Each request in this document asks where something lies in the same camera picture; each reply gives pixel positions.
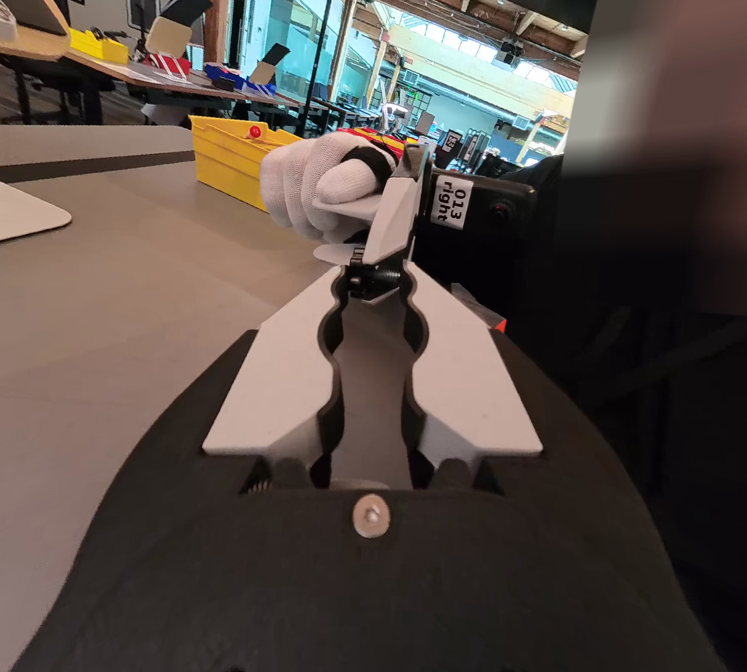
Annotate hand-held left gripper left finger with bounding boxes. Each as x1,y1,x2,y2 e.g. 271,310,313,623
202,265,351,489

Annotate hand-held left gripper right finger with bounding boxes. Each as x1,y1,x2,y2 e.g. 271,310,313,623
400,262,545,489

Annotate row of red yellow bins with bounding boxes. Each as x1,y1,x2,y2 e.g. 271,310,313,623
337,126,406,156

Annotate blue plastic bin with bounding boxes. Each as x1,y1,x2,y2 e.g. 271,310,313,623
204,63,246,89

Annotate background work table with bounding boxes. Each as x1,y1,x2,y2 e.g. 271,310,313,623
0,39,328,127

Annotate small yellow plastic bin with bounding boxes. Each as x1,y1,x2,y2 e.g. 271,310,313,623
69,27,129,65

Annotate red plastic bin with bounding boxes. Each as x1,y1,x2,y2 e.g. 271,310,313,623
146,52,192,75

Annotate black pole stand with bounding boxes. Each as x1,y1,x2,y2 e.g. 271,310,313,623
298,0,357,136

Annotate background book stand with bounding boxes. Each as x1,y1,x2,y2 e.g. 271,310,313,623
245,44,291,96
143,0,214,82

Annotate person's right hand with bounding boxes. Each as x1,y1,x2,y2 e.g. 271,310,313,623
260,131,403,245

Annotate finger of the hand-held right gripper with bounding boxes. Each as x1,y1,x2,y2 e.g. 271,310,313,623
365,282,410,306
362,176,427,266

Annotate black knob screw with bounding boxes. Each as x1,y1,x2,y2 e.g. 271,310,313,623
347,261,402,299

